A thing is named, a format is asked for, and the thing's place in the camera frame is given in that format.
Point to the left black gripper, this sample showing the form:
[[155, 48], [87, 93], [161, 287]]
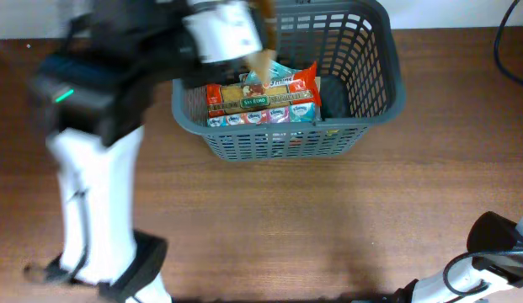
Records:
[[200, 73]]

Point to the San Remo spaghetti pack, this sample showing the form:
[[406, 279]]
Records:
[[298, 88]]

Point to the beige clear wrapper bag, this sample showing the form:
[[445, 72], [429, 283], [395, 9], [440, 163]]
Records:
[[264, 19]]

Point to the light teal tissue pack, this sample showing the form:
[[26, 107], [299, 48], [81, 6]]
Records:
[[276, 71]]

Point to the blue pasta pack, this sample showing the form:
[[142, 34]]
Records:
[[308, 112]]

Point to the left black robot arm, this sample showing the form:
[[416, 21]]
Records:
[[91, 96]]

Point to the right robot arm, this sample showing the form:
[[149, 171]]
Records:
[[493, 262]]

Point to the grey plastic shopping basket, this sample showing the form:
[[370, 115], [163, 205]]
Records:
[[360, 81]]

